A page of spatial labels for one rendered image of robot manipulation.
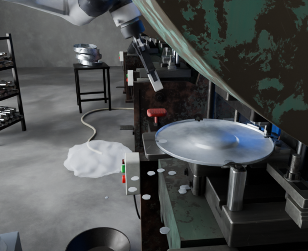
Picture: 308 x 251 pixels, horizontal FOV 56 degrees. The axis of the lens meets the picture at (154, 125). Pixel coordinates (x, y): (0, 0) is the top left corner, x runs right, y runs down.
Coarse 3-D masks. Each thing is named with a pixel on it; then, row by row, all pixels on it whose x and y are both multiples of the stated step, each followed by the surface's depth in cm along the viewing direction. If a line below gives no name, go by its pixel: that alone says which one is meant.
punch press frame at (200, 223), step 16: (288, 144) 92; (160, 160) 92; (176, 160) 92; (160, 176) 91; (176, 176) 83; (160, 192) 92; (176, 192) 75; (160, 208) 96; (176, 208) 69; (192, 208) 69; (208, 208) 69; (176, 224) 63; (192, 224) 63; (208, 224) 63; (176, 240) 64; (192, 240) 59; (208, 240) 59; (224, 240) 60
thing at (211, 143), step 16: (160, 128) 79; (176, 128) 80; (192, 128) 80; (208, 128) 80; (224, 128) 80; (240, 128) 80; (256, 128) 79; (160, 144) 70; (176, 144) 70; (192, 144) 70; (208, 144) 69; (224, 144) 69; (240, 144) 70; (256, 144) 70; (272, 144) 70; (192, 160) 61; (208, 160) 62; (224, 160) 62; (240, 160) 62; (256, 160) 61
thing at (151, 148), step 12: (144, 144) 71; (156, 144) 71; (156, 156) 66; (168, 156) 66; (192, 168) 73; (204, 168) 70; (216, 168) 71; (192, 180) 73; (204, 180) 72; (192, 192) 74
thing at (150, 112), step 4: (148, 112) 102; (152, 112) 102; (156, 112) 102; (160, 112) 102; (164, 112) 102; (152, 116) 101; (156, 116) 102; (160, 116) 102; (164, 116) 102; (156, 120) 104
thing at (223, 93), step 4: (216, 88) 72; (220, 88) 69; (216, 92) 72; (220, 92) 69; (224, 92) 66; (224, 96) 67; (228, 96) 65; (232, 96) 65; (228, 100) 65; (232, 100) 65; (236, 100) 65
